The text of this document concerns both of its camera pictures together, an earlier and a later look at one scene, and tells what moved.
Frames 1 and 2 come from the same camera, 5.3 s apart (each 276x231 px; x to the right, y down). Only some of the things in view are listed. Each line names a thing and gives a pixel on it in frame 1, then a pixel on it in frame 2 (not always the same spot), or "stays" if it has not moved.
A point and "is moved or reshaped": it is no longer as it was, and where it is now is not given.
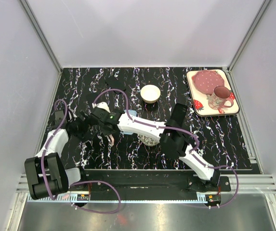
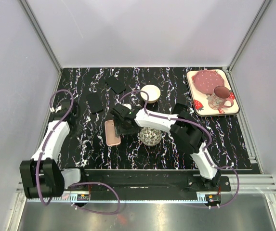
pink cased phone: (112, 139) is moved or reshaped
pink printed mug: (220, 95) stays
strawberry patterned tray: (200, 100) stays
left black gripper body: (80, 127) -> (75, 128)
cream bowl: (150, 93) stays
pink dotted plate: (204, 81) stays
